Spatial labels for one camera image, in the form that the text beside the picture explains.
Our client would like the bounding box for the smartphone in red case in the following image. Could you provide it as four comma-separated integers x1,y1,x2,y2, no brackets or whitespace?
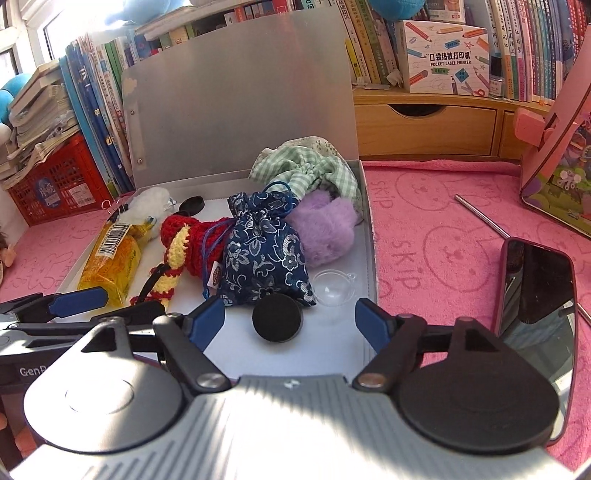
494,236,578,446

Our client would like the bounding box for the white label printer carton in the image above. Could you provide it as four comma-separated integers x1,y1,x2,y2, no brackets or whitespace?
398,19,491,96

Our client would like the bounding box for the blue white plush cat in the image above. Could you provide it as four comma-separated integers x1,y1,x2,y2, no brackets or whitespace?
0,76,28,125

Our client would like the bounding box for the person's left hand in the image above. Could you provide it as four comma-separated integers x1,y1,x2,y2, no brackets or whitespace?
0,410,30,460

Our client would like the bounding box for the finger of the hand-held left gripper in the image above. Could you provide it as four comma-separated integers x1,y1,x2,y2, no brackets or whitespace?
90,302,170,326
0,286,110,324

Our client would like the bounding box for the clear plastic dome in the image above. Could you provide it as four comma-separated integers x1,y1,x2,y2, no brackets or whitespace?
313,268,357,306

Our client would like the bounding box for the big blue plush mouse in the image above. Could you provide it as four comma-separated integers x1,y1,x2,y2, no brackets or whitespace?
369,0,428,20

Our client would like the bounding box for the green checked cloth pouch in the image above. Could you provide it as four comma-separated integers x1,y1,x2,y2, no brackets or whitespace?
249,135,363,213

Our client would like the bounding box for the metal straw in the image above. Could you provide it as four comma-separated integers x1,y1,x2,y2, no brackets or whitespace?
455,194,591,324

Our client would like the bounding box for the messy stack of books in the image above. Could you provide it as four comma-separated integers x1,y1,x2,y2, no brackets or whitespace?
0,60,81,192

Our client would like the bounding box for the white cardboard box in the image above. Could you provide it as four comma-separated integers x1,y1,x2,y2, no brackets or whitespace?
55,6,380,384

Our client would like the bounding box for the pink triangular toy house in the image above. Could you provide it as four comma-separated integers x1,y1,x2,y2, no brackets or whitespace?
515,0,591,238

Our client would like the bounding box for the flat stack of books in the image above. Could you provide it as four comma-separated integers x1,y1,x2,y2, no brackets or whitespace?
224,0,333,24

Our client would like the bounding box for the small dark bottle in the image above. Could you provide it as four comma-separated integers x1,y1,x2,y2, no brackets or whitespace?
489,53,504,99

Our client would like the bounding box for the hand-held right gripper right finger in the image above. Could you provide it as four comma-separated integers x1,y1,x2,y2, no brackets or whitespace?
353,298,504,393

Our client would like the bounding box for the yellow red crocheted charm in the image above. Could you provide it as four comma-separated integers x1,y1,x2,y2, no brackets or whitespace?
129,223,192,310

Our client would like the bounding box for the blue floral drawstring pouch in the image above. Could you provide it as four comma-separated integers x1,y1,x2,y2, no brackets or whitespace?
203,181,318,308

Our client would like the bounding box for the white plush toy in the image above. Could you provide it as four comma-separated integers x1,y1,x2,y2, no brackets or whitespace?
127,187,178,224

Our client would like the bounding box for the blue plush elephant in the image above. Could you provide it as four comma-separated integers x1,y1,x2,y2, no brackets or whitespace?
122,0,195,19

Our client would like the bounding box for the pink printed table towel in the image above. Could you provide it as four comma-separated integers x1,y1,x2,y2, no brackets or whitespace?
0,159,591,472

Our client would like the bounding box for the brown haired doll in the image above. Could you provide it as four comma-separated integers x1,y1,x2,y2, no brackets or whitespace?
0,231,17,282

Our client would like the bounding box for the black binder clip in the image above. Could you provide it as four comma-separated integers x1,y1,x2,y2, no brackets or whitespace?
102,199,132,221

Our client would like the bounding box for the orange snack packet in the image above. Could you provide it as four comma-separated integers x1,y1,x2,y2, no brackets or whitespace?
76,219,160,308

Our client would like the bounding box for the purple plush ball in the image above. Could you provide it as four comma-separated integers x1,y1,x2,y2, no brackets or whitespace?
288,190,358,268

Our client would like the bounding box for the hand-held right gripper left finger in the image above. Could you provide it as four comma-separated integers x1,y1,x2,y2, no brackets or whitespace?
81,295,232,394

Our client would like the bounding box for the row of blue thin books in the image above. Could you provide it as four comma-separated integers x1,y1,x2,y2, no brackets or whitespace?
60,25,199,195

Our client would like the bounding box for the row of shelf books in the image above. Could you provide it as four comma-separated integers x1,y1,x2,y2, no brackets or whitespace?
337,0,578,103

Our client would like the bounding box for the wooden drawer shelf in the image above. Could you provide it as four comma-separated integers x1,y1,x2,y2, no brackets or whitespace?
353,85,555,160

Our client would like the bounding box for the white framed window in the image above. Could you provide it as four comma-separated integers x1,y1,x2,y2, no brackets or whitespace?
0,0,130,75

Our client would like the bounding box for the red plastic crate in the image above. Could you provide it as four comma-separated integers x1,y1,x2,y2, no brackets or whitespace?
7,134,114,227

